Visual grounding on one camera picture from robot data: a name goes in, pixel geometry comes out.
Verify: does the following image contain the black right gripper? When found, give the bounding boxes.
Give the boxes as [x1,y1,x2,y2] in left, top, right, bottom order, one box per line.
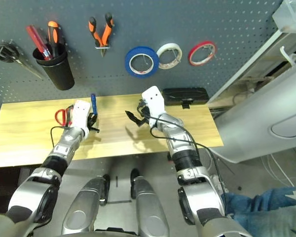
[124,98,152,128]

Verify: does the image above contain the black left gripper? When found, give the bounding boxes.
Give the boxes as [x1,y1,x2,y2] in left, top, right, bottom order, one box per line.
[87,113,101,134]

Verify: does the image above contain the blue handled screwdriver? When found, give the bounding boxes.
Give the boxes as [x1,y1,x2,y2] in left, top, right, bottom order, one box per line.
[90,93,99,117]

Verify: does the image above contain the red handled scissors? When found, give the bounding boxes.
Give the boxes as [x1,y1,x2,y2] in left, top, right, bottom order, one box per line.
[55,105,75,127]

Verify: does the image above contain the blue tape roll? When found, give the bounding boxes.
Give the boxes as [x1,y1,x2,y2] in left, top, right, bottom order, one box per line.
[124,46,160,79]

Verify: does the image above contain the orange handled pliers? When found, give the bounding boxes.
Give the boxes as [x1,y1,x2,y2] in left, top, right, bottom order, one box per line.
[88,12,115,58]

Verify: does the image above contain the grey perforated pegboard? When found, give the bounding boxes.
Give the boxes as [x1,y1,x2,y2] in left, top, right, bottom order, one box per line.
[0,0,284,105]

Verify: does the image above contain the black plastic tool case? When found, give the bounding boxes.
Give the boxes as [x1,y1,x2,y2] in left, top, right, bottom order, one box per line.
[162,87,210,110]

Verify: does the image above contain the black tool cup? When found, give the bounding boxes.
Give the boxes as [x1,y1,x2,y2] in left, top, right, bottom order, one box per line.
[32,43,75,91]

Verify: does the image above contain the white tape roll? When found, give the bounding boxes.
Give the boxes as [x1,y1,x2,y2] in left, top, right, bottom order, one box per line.
[155,42,183,70]

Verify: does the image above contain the red tape roll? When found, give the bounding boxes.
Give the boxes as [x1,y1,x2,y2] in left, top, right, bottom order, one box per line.
[188,40,218,67]

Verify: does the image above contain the silver robot left leg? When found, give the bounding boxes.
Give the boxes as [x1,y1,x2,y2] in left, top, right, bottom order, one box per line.
[61,174,111,236]

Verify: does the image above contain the silver robot leg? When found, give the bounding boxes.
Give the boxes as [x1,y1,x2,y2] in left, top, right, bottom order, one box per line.
[130,168,170,237]
[61,174,111,236]

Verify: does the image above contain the silver robot right leg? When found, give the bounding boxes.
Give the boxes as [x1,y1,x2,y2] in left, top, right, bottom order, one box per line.
[130,168,170,237]

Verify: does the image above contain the white sneaker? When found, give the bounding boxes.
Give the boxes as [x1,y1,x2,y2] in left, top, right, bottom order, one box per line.
[209,174,229,196]

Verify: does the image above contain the silver scissors peg hook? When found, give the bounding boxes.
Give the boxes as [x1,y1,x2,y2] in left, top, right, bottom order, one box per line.
[0,39,14,58]

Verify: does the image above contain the large white machine casing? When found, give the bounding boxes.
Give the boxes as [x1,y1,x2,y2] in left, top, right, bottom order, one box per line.
[209,61,296,164]

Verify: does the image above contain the white plastic hook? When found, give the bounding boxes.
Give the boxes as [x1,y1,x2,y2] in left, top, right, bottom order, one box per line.
[280,45,296,66]

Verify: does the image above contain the blue jeans leg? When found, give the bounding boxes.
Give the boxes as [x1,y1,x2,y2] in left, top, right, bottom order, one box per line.
[222,186,296,237]

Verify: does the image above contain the clear plastic bin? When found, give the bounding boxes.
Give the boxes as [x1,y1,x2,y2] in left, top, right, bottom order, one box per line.
[272,0,296,34]

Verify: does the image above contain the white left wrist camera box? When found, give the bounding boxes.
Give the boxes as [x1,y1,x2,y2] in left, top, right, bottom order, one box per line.
[71,100,92,135]

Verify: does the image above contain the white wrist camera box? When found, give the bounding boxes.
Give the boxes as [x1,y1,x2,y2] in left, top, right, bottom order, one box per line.
[141,85,166,129]
[71,100,92,135]

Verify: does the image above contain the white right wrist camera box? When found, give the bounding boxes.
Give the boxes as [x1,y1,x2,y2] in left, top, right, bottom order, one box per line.
[141,85,166,129]

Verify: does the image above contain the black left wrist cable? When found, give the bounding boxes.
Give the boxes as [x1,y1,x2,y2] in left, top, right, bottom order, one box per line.
[50,106,75,149]

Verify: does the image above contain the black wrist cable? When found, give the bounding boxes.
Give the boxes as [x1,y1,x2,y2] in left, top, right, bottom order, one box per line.
[138,98,228,211]
[50,106,75,149]

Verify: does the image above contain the orange black handled screwdriver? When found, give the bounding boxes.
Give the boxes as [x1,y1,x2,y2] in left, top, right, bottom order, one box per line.
[47,21,61,59]

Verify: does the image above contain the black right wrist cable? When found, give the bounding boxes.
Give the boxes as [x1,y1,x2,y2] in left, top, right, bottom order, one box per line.
[138,98,228,211]

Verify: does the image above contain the red handled screwdriver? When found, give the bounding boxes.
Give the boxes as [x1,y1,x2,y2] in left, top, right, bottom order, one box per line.
[26,24,53,61]

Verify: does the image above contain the aluminium frame post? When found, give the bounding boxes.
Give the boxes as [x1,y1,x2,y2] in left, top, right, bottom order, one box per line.
[207,29,287,105]

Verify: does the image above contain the white floor cables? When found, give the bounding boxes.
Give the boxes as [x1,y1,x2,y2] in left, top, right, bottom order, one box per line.
[260,153,296,189]

